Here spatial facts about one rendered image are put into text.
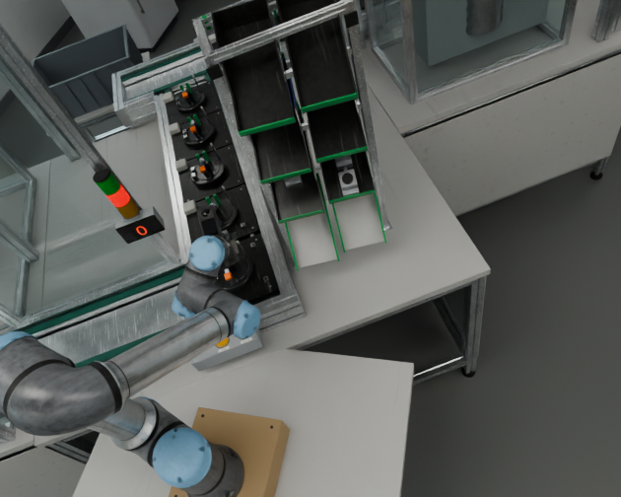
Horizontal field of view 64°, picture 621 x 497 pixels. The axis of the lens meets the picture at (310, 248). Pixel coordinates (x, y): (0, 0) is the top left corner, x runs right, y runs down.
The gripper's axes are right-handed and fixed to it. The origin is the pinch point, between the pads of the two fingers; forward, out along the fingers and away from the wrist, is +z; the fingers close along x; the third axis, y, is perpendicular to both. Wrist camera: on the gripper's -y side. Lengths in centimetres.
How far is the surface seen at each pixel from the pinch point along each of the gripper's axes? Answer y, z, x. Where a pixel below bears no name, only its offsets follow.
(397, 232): 18, 21, 53
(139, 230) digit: -11.2, 3.5, -22.1
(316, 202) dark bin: -0.2, -7.7, 29.1
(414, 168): 0, 37, 70
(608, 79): -7, 63, 169
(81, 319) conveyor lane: 8, 26, -58
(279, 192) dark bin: -6.5, -4.8, 20.4
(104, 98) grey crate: -106, 162, -56
